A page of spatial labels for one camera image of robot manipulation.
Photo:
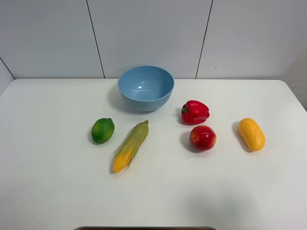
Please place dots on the corn cob with husk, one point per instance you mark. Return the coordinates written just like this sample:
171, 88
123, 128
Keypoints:
126, 153

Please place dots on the yellow mango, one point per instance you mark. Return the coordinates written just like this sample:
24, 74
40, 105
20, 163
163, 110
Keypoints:
252, 134

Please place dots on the red bell pepper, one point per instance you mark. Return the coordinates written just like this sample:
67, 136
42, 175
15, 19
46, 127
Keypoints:
194, 112

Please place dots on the green lime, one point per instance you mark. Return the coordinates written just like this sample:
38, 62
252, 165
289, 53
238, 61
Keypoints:
102, 130

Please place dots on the red peach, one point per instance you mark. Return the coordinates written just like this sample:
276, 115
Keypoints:
202, 138

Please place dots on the blue plastic bowl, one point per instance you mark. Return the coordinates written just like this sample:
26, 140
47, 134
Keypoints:
146, 88

